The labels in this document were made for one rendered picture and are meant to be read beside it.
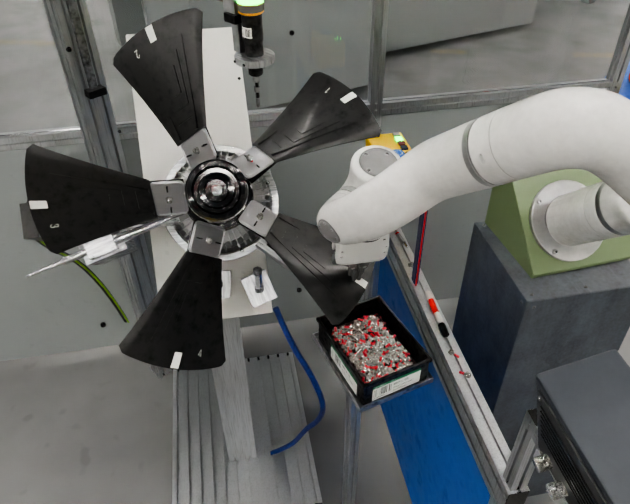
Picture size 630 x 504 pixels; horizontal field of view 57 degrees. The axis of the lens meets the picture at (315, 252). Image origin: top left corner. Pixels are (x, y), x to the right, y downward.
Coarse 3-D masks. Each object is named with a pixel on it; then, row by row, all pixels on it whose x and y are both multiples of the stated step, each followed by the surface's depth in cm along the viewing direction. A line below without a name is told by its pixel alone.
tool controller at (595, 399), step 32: (608, 352) 75; (544, 384) 74; (576, 384) 72; (608, 384) 71; (544, 416) 76; (576, 416) 70; (608, 416) 69; (544, 448) 82; (576, 448) 68; (608, 448) 66; (576, 480) 70; (608, 480) 63
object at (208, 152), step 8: (192, 136) 115; (200, 136) 114; (208, 136) 113; (184, 144) 118; (192, 144) 116; (200, 144) 115; (208, 144) 113; (184, 152) 119; (192, 152) 117; (200, 152) 116; (208, 152) 114; (192, 160) 118; (200, 160) 116; (192, 168) 119
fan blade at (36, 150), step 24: (48, 168) 107; (72, 168) 108; (96, 168) 108; (48, 192) 110; (72, 192) 110; (96, 192) 110; (120, 192) 111; (144, 192) 112; (48, 216) 112; (72, 216) 113; (96, 216) 114; (120, 216) 115; (144, 216) 117; (48, 240) 115; (72, 240) 116
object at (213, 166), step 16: (208, 160) 110; (224, 160) 110; (192, 176) 109; (208, 176) 110; (224, 176) 110; (240, 176) 110; (192, 192) 110; (208, 192) 110; (224, 192) 111; (240, 192) 111; (192, 208) 109; (208, 208) 110; (224, 208) 111; (240, 208) 110; (224, 224) 120
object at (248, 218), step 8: (248, 208) 118; (256, 208) 119; (240, 216) 115; (248, 216) 116; (264, 216) 118; (272, 216) 120; (248, 224) 114; (256, 224) 115; (264, 224) 117; (256, 232) 114; (264, 232) 115
